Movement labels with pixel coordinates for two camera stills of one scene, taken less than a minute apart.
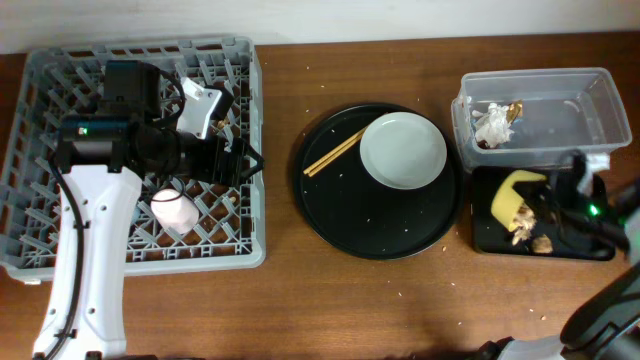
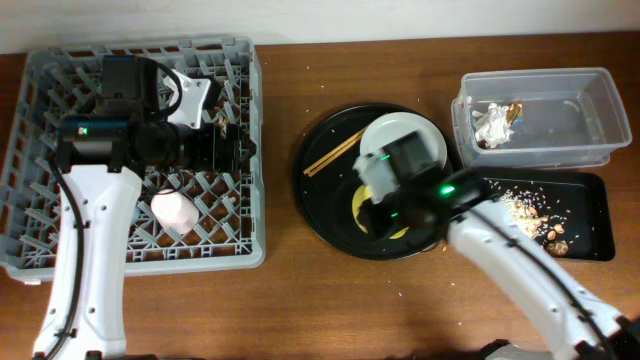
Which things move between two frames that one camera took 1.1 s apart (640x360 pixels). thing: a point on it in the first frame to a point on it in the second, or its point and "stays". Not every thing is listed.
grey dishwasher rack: x=174 y=226 stays
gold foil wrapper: x=515 y=110 stays
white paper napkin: x=493 y=127 stays
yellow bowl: x=507 y=200 to x=363 y=192
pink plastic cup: x=175 y=210 stays
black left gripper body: x=211 y=168 to x=210 y=150
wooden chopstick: x=334 y=157 stays
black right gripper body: x=584 y=219 to x=405 y=215
